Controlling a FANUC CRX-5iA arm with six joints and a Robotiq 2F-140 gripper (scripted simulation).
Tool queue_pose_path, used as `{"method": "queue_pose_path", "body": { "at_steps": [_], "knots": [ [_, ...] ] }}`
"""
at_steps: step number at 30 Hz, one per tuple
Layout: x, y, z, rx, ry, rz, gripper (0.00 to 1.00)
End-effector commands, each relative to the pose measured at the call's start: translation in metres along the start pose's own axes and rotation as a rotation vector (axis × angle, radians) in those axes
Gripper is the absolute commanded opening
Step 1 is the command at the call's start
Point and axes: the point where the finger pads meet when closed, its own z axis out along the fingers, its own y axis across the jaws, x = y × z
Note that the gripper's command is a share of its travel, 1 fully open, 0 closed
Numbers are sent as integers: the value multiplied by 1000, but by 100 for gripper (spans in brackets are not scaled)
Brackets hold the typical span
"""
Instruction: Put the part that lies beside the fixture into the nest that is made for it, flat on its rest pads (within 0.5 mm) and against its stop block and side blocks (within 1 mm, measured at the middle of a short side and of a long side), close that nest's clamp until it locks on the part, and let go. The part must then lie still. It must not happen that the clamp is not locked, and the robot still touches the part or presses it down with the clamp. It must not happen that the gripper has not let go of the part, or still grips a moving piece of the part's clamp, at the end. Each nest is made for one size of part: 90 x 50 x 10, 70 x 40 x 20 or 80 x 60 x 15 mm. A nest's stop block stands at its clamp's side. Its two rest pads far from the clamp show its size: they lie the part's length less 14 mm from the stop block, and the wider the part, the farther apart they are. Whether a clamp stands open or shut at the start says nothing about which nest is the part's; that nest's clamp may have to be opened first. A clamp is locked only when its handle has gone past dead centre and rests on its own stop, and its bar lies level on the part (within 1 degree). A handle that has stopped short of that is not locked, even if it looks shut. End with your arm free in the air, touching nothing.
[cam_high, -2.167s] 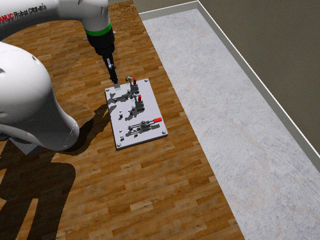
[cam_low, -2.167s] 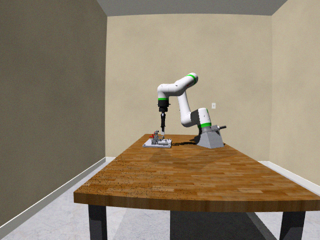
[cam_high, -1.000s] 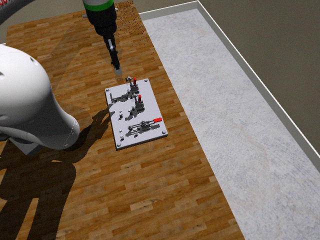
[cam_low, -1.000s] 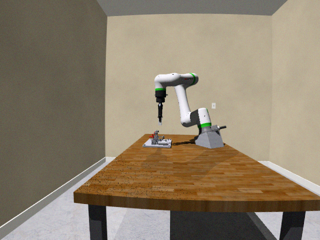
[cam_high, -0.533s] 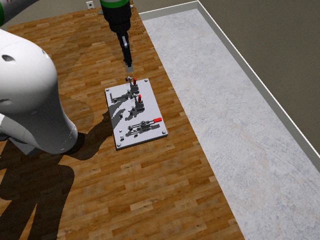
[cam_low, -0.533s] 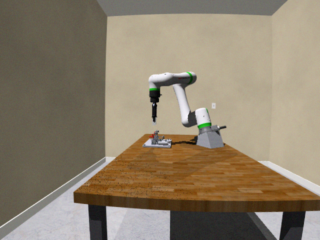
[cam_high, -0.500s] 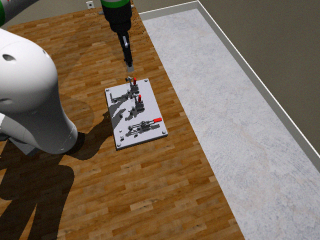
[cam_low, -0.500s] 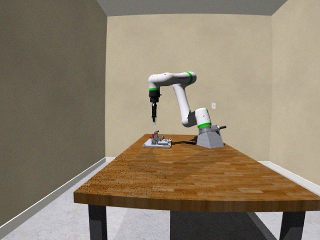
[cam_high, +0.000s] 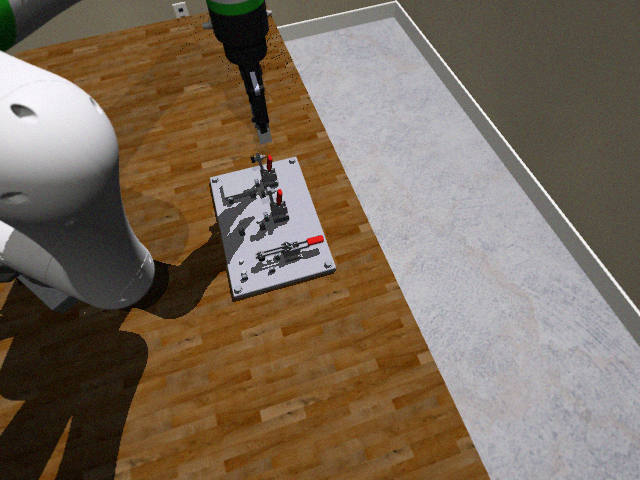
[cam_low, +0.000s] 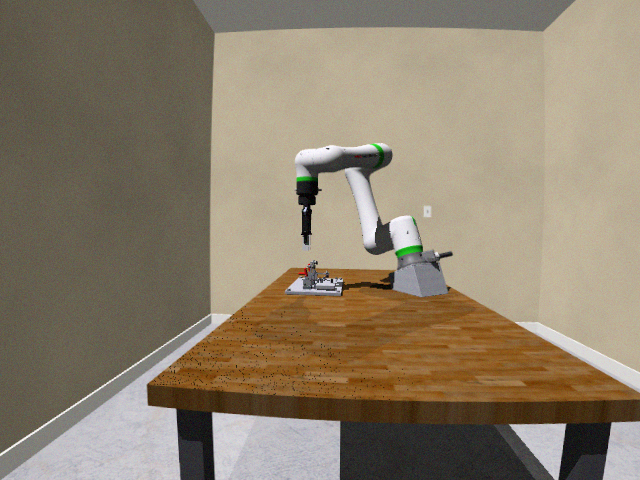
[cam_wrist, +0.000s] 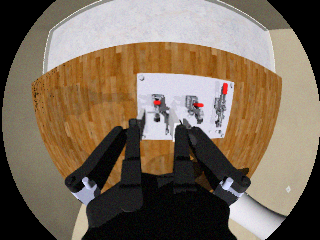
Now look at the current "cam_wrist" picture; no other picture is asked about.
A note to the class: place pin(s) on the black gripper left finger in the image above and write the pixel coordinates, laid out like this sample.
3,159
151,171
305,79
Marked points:
88,180

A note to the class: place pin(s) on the black toggle clamp with red handle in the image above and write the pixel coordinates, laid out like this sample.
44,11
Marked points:
158,104

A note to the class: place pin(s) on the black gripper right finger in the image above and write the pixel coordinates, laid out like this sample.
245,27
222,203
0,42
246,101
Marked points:
227,182

